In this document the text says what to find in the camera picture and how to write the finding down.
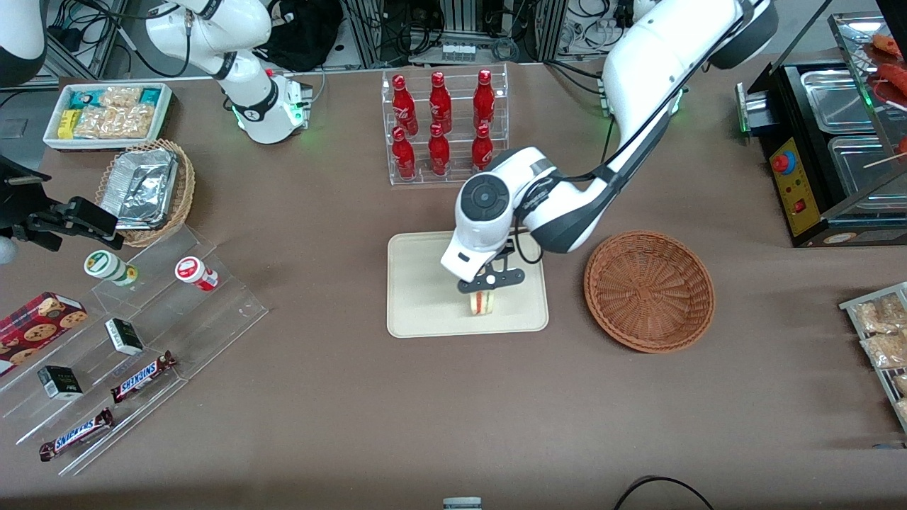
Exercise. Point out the small rice cracker bag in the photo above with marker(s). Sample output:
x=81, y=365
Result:
x=120, y=95

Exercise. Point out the yellow snack packet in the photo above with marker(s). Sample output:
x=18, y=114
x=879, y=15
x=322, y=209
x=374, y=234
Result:
x=67, y=124

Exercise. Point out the white rectangular snack bin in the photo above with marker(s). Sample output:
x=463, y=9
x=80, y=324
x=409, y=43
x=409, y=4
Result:
x=53, y=138

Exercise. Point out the red cookie box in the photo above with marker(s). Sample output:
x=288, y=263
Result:
x=35, y=326

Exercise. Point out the red cola bottle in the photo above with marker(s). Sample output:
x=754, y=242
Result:
x=402, y=106
x=484, y=99
x=440, y=103
x=439, y=152
x=404, y=156
x=482, y=149

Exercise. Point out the small dark green box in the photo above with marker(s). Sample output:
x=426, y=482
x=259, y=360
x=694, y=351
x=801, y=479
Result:
x=60, y=382
x=124, y=336

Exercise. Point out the grey device edge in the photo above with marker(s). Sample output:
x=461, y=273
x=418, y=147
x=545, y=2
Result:
x=462, y=503

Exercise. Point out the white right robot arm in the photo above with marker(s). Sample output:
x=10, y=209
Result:
x=262, y=106

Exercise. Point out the triangular sandwich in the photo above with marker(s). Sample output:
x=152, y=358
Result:
x=482, y=304

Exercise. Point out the black hot food warmer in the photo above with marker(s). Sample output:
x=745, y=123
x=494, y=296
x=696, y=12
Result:
x=793, y=191

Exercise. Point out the black bag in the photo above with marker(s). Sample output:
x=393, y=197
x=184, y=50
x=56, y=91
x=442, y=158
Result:
x=305, y=35

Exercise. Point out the clear acrylic stepped stand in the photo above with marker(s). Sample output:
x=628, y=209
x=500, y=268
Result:
x=205, y=319

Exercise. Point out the snickers chocolate bar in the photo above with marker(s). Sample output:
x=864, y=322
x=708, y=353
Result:
x=74, y=433
x=142, y=375

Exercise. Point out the green lidded white cup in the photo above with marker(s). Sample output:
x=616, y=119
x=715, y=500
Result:
x=106, y=265

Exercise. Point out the beige rectangular tray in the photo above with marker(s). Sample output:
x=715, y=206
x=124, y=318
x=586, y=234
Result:
x=425, y=297

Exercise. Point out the clear bagged fried snack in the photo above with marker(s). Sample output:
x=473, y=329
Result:
x=886, y=350
x=879, y=315

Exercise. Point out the red sausage skewers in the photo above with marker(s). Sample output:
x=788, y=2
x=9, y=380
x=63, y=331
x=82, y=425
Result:
x=894, y=74

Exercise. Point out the large rice cracker bag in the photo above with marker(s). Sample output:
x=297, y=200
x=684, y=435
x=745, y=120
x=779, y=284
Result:
x=113, y=122

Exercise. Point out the teal snack packet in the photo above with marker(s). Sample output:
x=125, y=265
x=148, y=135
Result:
x=83, y=99
x=149, y=95

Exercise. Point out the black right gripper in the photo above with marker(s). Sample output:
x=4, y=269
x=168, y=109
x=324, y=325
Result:
x=19, y=203

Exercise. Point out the white power strip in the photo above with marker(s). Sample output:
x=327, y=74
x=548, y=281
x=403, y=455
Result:
x=458, y=51

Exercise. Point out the silver foil containers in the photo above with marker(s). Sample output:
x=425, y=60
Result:
x=138, y=188

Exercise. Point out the light wicker basket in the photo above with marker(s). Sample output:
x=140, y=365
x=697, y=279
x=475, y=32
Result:
x=184, y=191

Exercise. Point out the red lidded white cup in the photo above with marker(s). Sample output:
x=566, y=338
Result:
x=195, y=273

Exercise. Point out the clear acrylic bottle rack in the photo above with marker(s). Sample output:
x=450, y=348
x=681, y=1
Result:
x=457, y=177

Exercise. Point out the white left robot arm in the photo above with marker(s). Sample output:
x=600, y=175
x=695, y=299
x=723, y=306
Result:
x=638, y=85

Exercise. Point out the brown round wicker basket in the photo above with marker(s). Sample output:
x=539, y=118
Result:
x=648, y=290

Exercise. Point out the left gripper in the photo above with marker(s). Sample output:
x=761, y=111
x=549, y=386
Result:
x=507, y=250

